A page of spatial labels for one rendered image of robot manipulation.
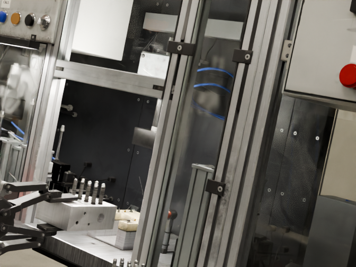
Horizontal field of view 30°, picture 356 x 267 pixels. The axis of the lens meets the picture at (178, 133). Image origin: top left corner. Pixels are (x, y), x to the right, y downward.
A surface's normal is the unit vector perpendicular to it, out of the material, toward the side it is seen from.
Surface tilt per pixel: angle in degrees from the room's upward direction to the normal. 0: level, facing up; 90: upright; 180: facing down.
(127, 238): 90
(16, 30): 90
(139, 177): 90
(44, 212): 90
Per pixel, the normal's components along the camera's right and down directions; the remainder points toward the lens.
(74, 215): 0.76, 0.18
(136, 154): -0.62, -0.08
